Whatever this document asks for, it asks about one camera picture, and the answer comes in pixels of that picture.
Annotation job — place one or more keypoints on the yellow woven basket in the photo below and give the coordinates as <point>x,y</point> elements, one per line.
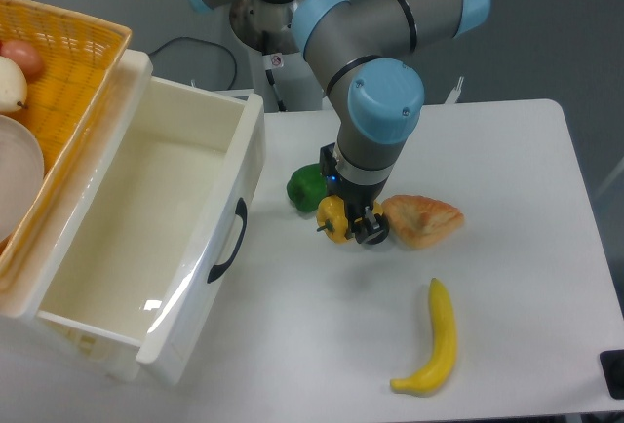
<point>80,53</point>

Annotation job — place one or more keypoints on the white table bracket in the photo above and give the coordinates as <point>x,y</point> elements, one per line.
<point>455,93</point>

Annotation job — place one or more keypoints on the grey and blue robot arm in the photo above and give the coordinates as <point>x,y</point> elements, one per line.
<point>356,54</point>

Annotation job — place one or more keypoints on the black device at edge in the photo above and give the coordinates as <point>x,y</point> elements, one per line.
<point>612,362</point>

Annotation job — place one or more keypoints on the yellow banana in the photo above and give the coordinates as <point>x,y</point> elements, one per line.
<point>435,373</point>

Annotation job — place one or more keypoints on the triangular pastry bread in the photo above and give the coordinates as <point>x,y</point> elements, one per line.
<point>421,222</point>

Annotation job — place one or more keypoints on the black drawer handle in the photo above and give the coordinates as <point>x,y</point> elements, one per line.
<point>233,243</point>

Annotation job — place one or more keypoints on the white pear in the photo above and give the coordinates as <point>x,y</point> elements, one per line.
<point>13,87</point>

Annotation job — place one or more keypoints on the yellow bell pepper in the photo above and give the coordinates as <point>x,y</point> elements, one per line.
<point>325,216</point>

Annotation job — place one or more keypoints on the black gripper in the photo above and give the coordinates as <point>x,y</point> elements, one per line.
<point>356,189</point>

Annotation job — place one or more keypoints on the white drawer cabinet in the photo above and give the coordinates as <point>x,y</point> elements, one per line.
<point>34,254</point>

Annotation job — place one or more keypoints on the white open drawer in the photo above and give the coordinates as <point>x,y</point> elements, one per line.
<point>136,271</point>

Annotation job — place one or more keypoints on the green bell pepper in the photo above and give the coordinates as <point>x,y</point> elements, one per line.
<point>307,188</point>

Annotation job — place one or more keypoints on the white plate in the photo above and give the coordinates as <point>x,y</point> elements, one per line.
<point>22,173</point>

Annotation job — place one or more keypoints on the red apple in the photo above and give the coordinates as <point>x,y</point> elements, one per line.
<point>25,56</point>

